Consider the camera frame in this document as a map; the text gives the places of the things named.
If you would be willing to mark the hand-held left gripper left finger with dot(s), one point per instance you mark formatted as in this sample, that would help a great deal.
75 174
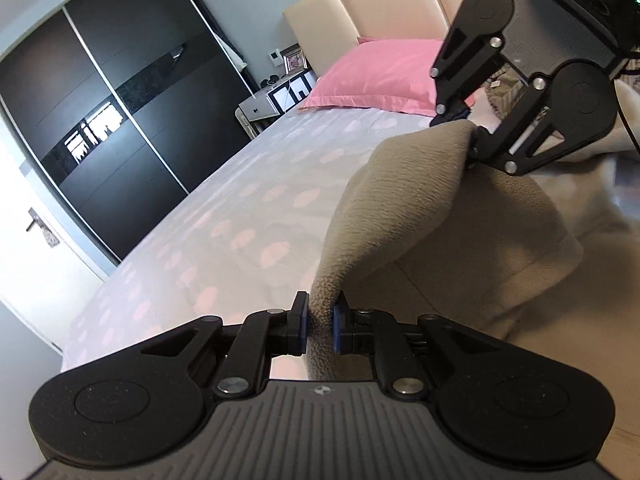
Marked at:
300 322

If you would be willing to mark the white nightstand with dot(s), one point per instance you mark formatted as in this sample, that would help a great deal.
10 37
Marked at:
260 107

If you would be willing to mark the beige fleece garment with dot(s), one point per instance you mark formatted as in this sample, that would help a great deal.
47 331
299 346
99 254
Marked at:
400 200

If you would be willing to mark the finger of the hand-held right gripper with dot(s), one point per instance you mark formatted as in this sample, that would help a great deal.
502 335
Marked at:
447 95
500 145

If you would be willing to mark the cream padded headboard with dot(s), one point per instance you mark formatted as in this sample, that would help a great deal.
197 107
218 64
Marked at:
380 5

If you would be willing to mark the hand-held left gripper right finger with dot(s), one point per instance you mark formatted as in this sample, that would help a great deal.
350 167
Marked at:
339 322

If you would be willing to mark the photo frame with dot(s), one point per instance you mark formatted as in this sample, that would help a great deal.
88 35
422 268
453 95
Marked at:
294 60

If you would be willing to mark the brown patterned garment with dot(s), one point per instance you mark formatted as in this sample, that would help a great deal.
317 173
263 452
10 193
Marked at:
502 97

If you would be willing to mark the pink pillow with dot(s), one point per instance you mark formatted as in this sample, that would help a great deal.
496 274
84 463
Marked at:
380 75

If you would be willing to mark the pink polka-dot bedspread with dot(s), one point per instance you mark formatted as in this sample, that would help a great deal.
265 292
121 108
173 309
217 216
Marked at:
225 220

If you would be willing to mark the black sliding-door wardrobe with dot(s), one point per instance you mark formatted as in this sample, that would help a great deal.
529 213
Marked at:
125 125

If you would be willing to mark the white door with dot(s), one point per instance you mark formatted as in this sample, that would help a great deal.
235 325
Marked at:
30 280

